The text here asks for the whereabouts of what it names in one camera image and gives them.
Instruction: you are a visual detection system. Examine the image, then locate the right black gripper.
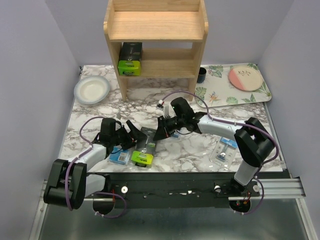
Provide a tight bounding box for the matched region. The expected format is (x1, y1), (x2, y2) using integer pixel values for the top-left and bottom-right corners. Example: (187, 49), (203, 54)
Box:
(152, 114), (185, 141)

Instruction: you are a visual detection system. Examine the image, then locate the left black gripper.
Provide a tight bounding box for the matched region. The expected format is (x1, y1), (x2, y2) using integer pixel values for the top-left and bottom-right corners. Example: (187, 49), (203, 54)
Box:
(111, 120), (147, 151)

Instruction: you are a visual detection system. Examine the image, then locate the blue razor blister pack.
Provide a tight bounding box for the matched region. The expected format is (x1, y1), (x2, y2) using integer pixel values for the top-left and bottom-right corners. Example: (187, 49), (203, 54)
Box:
(171, 130), (181, 140)
(209, 137), (238, 169)
(108, 145), (132, 165)

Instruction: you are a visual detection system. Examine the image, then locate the black green razor box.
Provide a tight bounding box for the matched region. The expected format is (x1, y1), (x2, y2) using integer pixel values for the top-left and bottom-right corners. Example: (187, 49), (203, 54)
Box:
(131, 126), (157, 168)
(117, 42), (143, 76)

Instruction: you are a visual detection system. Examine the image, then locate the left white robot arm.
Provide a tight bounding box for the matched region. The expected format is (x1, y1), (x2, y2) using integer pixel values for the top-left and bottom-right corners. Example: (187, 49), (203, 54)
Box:
(43, 117), (147, 211)

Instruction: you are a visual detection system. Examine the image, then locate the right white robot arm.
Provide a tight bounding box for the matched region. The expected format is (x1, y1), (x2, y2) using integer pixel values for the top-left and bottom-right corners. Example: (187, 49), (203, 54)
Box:
(153, 97), (279, 196)

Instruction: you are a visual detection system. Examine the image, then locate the wooden two-tier shelf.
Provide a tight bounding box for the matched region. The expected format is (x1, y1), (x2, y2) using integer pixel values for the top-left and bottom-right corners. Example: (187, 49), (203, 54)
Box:
(103, 0), (209, 101)

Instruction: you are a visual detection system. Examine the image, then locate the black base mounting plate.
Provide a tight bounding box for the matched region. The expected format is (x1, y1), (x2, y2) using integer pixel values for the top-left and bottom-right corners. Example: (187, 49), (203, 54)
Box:
(51, 171), (292, 210)

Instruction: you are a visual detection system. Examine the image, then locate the white blue-rimmed bowl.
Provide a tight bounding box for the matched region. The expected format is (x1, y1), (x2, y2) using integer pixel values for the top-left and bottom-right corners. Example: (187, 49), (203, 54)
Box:
(73, 75), (111, 105)

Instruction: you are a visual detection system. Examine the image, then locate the dark blue cup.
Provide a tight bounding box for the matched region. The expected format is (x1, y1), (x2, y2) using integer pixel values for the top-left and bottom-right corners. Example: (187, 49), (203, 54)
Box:
(196, 67), (207, 84)

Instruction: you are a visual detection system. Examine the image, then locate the floral serving tray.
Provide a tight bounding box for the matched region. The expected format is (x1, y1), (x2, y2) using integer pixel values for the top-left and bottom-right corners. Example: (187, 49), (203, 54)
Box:
(195, 63), (272, 108)

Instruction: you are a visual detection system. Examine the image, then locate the pink white plate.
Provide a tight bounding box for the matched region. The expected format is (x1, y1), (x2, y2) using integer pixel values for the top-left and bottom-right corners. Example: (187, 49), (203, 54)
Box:
(228, 65), (263, 92)

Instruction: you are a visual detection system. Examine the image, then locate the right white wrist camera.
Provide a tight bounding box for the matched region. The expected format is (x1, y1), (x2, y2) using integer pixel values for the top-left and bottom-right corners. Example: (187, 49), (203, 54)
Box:
(156, 99), (170, 118)

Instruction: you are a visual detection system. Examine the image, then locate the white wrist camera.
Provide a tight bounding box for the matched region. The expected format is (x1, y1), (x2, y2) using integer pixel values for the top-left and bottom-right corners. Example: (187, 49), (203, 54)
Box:
(116, 112), (124, 123)
(156, 99), (170, 118)

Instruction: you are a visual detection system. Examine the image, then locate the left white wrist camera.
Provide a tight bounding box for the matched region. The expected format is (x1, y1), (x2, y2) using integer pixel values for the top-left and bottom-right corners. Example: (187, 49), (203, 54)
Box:
(116, 112), (124, 123)

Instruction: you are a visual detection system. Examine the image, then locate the aluminium rail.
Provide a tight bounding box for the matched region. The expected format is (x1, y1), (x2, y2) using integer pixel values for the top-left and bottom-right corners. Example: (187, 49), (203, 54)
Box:
(39, 177), (306, 201)

